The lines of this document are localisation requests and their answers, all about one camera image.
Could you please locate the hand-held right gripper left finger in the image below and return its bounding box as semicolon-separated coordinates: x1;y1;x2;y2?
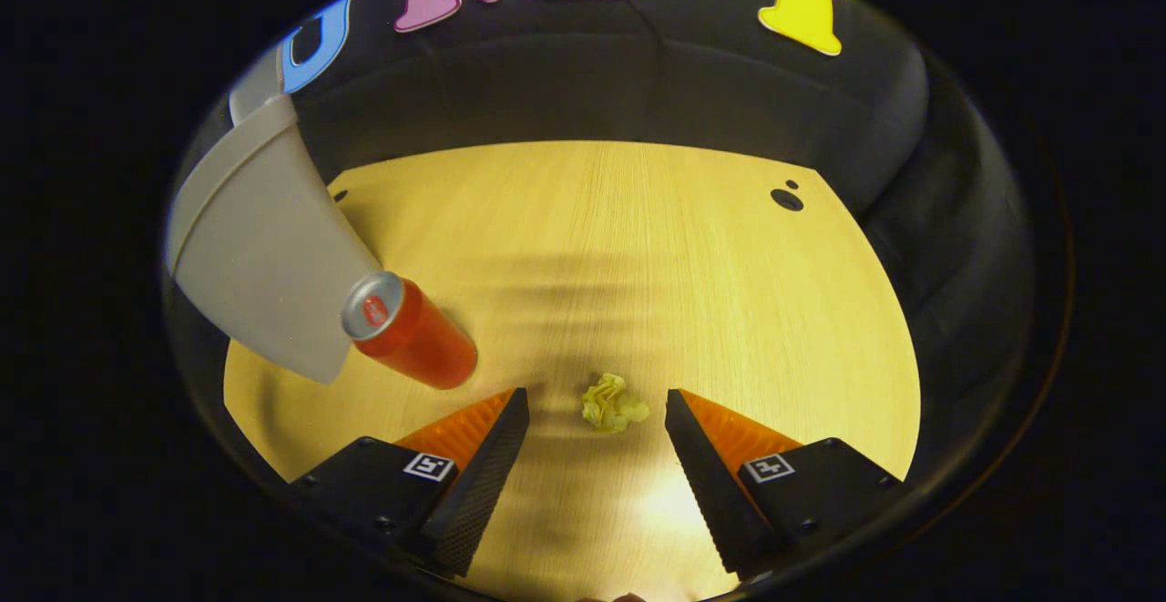
290;387;531;578

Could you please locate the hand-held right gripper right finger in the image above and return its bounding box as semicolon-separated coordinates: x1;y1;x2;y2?
663;389;905;583

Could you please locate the wooden desktop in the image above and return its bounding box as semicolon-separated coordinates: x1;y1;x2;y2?
222;139;922;602

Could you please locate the white desktop garbage bin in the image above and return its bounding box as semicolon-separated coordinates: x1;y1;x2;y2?
164;46;384;385

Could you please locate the yellow paper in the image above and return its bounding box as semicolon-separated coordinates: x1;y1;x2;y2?
580;372;652;435

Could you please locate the black backdrop cloth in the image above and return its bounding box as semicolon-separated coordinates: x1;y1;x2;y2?
178;0;1041;503

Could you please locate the red pop can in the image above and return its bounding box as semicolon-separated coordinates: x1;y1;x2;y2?
341;270;480;392

